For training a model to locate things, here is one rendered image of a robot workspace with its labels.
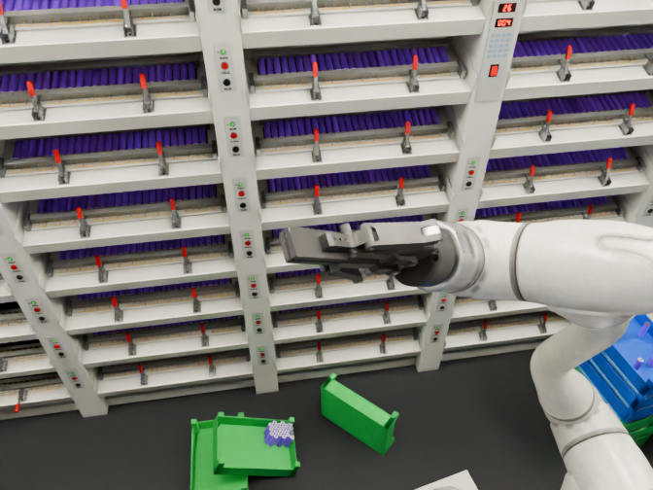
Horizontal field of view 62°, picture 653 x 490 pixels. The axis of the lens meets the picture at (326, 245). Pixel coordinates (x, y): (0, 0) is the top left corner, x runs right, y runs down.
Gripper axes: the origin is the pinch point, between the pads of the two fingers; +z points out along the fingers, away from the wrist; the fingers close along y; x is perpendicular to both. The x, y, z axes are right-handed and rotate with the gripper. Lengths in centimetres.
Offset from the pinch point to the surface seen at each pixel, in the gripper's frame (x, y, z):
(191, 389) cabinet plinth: -15, -166, -96
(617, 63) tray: -57, 18, -131
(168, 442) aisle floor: 3, -169, -83
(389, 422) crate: 19, -96, -127
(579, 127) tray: -48, 1, -137
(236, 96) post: -68, -51, -48
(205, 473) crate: 18, -155, -87
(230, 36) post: -75, -40, -40
